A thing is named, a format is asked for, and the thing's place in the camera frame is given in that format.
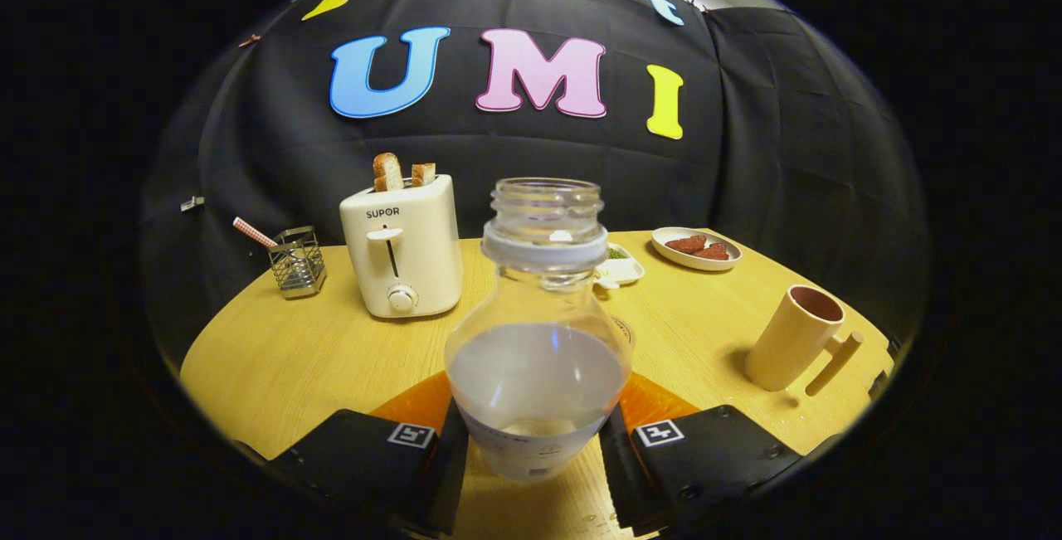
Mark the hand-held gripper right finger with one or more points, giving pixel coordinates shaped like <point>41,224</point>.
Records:
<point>618,474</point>

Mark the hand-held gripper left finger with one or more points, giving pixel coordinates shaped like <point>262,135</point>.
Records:
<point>448,474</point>

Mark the clear plastic juice bottle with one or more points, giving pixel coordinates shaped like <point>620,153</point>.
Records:
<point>535,374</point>

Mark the round wooden coaster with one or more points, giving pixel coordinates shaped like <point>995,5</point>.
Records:
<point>625,331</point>

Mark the wooden table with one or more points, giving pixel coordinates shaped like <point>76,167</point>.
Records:
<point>315,357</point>

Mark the white divided snack dish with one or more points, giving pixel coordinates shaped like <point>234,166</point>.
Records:
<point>622,269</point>

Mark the cream white toaster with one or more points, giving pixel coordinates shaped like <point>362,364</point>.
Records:
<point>415,258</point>

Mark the white oval plate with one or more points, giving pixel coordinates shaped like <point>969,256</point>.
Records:
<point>672,256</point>

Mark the red meat piece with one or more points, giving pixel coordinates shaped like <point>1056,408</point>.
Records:
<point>686,244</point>
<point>713,252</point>

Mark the square bread slice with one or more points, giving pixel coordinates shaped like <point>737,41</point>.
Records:
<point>423,174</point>

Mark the rounded bread slice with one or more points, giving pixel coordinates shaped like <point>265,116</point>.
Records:
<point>387,172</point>

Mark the pink striped straw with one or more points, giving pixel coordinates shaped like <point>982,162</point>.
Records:
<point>251,231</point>

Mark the small metal clip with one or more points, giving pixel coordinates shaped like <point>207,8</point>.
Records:
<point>192,203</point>

